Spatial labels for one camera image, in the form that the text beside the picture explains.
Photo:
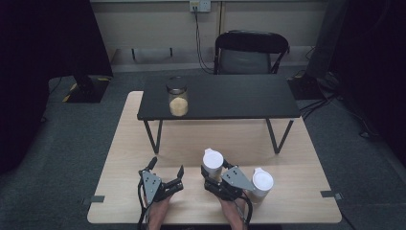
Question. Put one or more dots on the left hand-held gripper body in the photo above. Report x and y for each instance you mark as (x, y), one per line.
(151, 187)

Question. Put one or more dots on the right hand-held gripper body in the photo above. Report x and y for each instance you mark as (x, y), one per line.
(234, 180)

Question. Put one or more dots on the tall white-lidded glass jar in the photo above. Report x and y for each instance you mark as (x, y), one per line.
(213, 163)

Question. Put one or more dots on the wide white-lidded glass jar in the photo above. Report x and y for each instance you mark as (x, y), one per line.
(263, 183)

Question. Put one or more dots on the black shelf riser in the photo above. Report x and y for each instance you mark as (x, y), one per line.
(230, 96)

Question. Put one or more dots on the black-lidded glass jar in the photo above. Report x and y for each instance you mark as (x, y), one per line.
(177, 97)

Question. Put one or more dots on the person's left hand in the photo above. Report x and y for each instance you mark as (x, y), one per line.
(158, 212)

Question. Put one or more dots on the person's right hand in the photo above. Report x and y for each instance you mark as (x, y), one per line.
(231, 212)

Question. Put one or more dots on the grey tape strip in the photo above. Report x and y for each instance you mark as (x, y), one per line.
(94, 200)
(330, 195)

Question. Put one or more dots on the black stand base yellow tape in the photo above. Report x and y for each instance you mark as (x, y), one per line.
(87, 91)

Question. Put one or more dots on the black folding chair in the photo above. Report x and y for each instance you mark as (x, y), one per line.
(245, 51)

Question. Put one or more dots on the black curtain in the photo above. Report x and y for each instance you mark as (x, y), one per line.
(41, 64)

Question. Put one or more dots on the dark curtain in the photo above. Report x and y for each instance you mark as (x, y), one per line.
(373, 64)

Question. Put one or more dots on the small black wall bracket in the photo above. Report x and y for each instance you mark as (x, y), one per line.
(171, 51)

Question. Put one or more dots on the white wall socket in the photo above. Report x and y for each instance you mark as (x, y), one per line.
(200, 5)

